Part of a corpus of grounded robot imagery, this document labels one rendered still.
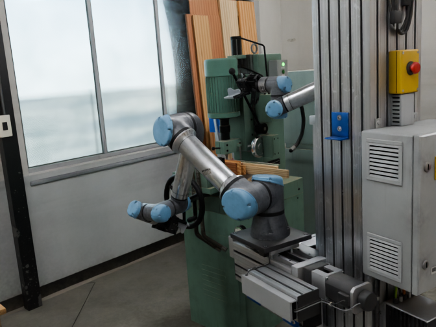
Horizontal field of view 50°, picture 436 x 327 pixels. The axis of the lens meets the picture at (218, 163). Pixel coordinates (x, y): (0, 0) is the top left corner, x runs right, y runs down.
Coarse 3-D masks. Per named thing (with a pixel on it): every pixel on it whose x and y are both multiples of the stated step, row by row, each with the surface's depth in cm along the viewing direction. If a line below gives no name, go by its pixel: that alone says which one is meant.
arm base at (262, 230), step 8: (256, 216) 176; (264, 216) 173; (272, 216) 173; (280, 216) 174; (256, 224) 175; (264, 224) 173; (272, 224) 173; (280, 224) 174; (288, 224) 180; (256, 232) 175; (264, 232) 174; (272, 232) 173; (280, 232) 173; (288, 232) 176
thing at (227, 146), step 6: (234, 138) 261; (240, 138) 261; (216, 144) 255; (222, 144) 252; (228, 144) 254; (234, 144) 257; (216, 150) 256; (222, 150) 253; (228, 150) 254; (234, 150) 258
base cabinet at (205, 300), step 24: (192, 216) 262; (216, 216) 249; (288, 216) 268; (192, 240) 266; (216, 240) 252; (192, 264) 269; (216, 264) 255; (192, 288) 274; (216, 288) 259; (240, 288) 246; (192, 312) 278; (216, 312) 263; (240, 312) 250; (264, 312) 259
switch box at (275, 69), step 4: (272, 60) 259; (276, 60) 257; (280, 60) 259; (284, 60) 262; (272, 64) 259; (276, 64) 257; (280, 64) 259; (284, 64) 262; (272, 68) 260; (276, 68) 258; (280, 68) 259; (284, 68) 262; (272, 72) 260; (276, 72) 258; (280, 72) 260; (272, 76) 261; (276, 76) 259
